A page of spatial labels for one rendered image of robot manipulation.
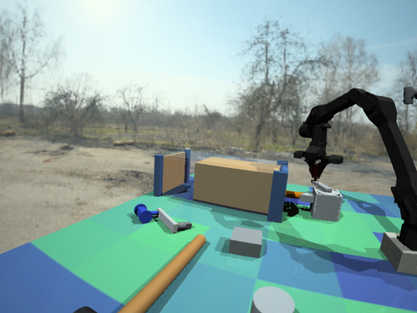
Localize mallet with wooden handle and black head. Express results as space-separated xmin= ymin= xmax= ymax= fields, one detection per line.
xmin=74 ymin=234 xmax=206 ymax=313

